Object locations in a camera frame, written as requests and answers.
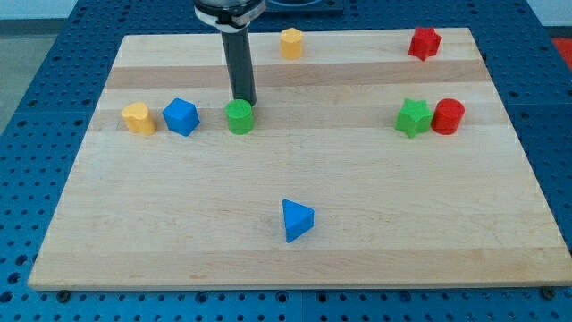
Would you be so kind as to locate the red cylinder block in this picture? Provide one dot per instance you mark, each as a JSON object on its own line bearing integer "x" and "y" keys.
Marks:
{"x": 447, "y": 116}

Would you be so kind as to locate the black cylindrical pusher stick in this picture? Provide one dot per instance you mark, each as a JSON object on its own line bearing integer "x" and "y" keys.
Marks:
{"x": 239, "y": 65}

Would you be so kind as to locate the green star block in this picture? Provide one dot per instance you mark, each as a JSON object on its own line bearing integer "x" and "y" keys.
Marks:
{"x": 414, "y": 117}

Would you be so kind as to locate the blue cube block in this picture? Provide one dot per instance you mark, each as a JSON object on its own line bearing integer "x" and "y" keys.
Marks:
{"x": 181, "y": 117}

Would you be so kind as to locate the green cylinder block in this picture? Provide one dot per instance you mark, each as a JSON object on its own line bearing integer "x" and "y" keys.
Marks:
{"x": 240, "y": 117}

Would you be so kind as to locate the red star block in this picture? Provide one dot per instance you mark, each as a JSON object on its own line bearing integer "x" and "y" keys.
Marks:
{"x": 424, "y": 43}

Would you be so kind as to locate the yellow heart block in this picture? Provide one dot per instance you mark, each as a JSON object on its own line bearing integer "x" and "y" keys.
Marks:
{"x": 138, "y": 118}

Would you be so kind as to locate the yellow hexagon block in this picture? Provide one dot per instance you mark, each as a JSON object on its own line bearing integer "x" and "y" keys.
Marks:
{"x": 291, "y": 42}

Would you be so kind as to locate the blue triangle block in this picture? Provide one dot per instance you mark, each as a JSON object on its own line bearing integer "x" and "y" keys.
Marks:
{"x": 298, "y": 219}

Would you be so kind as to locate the wooden board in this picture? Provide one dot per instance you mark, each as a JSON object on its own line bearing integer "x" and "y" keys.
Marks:
{"x": 204, "y": 211}

